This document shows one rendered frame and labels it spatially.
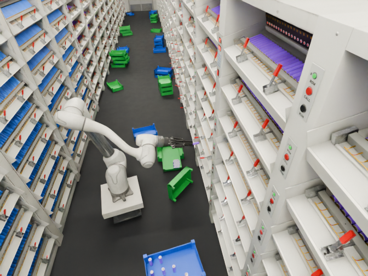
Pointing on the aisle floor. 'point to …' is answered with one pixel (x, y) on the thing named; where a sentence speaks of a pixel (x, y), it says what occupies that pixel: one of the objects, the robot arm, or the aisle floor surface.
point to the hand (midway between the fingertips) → (188, 143)
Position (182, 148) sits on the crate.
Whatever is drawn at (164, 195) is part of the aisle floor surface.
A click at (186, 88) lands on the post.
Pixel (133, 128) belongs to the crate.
